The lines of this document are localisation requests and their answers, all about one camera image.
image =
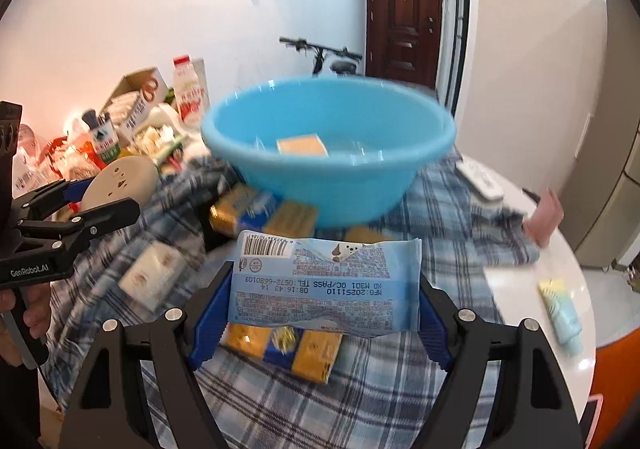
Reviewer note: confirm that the brown entrance door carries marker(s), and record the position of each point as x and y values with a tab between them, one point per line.
405	24

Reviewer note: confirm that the white remote control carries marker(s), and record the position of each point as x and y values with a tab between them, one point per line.
480	181

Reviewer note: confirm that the red snack bag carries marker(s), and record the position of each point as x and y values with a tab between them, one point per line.
70	159

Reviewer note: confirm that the black bicycle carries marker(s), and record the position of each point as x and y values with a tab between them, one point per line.
320	56

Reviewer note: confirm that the white wrapped snack packet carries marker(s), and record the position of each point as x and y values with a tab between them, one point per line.
150	276

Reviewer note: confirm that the light blue packet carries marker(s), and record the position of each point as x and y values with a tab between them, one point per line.
325	284

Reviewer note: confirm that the tan soap bar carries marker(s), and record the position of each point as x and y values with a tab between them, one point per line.
302	145

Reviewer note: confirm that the blue plastic basin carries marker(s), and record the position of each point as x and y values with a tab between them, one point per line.
325	179

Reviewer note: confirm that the person's left hand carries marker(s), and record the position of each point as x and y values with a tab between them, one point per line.
39	311

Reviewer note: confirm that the pink and white milk bottle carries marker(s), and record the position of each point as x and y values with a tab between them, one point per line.
190	94

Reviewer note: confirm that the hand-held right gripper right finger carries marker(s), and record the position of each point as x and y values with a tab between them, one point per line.
435	329

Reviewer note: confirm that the pink cup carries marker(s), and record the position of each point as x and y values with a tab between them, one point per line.
544	219

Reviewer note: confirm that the tan round case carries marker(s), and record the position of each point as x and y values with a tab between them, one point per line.
122	184

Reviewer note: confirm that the pale green cream tube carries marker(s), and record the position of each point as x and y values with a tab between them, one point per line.
562	319

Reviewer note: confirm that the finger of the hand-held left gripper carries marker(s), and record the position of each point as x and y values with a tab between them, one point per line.
72	191
110	211

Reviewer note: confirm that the open cardboard box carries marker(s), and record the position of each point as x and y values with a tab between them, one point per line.
145	94

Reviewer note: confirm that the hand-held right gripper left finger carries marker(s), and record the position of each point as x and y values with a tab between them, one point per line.
210	319

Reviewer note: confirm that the black framed glass door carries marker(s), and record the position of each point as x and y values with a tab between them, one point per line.
460	24

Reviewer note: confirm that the gold and blue packet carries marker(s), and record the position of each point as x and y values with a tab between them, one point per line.
361	234
310	356
295	220
242	209

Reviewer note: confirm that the pink flat object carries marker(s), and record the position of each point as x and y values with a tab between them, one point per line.
594	421

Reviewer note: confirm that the blue grey plaid shirt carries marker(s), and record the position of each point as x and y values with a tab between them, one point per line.
350	404

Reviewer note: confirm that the orange chair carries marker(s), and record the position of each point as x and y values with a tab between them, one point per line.
620	389

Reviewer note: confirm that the beige refrigerator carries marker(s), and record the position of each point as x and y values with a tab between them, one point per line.
610	139

